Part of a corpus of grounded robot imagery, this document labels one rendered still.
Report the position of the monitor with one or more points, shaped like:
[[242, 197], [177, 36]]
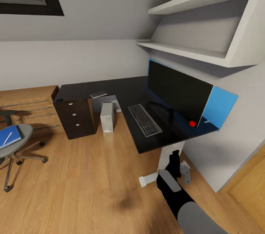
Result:
[[184, 93]]

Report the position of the notebook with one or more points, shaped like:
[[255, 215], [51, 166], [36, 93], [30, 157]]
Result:
[[99, 94]]

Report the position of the swivel chair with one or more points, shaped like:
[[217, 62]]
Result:
[[11, 153]]

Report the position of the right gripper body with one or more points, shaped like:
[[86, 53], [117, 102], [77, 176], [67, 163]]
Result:
[[175, 162]]

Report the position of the room divider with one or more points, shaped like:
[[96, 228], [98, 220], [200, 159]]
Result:
[[218, 106]]

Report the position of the folder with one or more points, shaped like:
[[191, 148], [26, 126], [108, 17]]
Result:
[[15, 136]]

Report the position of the keyboard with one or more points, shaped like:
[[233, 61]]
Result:
[[145, 121]]

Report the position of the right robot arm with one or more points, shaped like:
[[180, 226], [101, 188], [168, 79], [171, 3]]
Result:
[[191, 218]]

